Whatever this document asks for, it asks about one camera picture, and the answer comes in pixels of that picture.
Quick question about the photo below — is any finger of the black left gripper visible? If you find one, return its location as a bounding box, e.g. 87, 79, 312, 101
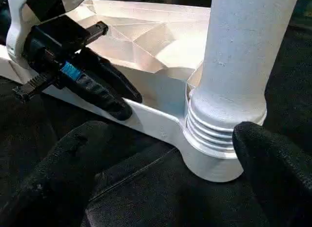
59, 62, 134, 121
81, 47, 143, 103

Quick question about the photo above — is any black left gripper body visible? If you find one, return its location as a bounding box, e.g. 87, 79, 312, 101
12, 15, 110, 102

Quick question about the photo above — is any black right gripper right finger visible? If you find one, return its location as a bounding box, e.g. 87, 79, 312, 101
232, 121, 312, 227

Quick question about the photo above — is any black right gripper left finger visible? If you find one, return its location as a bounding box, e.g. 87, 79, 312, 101
0, 121, 117, 227

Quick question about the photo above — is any white plastic table top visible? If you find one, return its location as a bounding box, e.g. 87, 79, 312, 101
0, 0, 269, 184

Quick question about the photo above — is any white plastic table leg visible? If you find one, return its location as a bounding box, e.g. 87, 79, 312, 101
184, 0, 301, 161

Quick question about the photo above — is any black work mat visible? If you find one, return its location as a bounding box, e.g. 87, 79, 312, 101
0, 0, 312, 227

